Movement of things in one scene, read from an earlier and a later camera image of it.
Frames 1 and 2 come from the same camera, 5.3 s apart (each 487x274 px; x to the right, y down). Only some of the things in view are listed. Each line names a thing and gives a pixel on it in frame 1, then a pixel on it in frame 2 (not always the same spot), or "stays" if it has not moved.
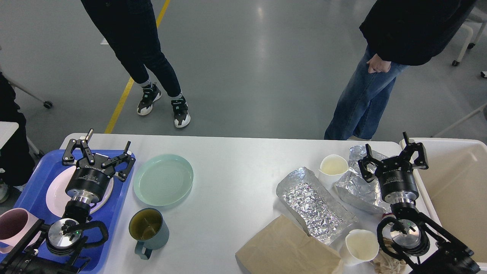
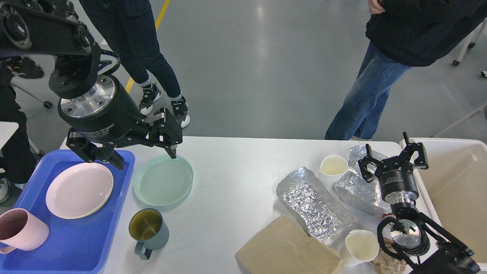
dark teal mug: x=148 y=227 stays
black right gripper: x=397 y=182 stays
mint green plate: x=162 y=180 stays
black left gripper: x=91 y=181 → x=107 y=114
